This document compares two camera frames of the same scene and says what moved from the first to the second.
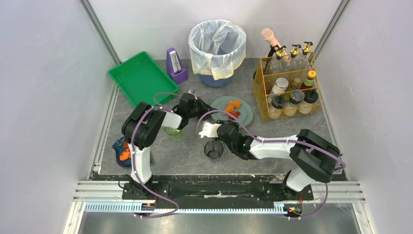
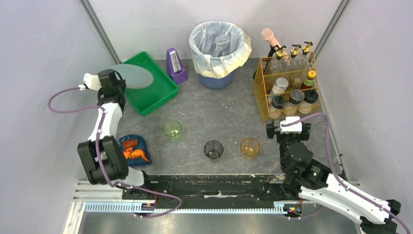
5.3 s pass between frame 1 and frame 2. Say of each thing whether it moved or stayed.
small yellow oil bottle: stayed
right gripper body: moved
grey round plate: moved
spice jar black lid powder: stayed
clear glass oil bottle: stayed
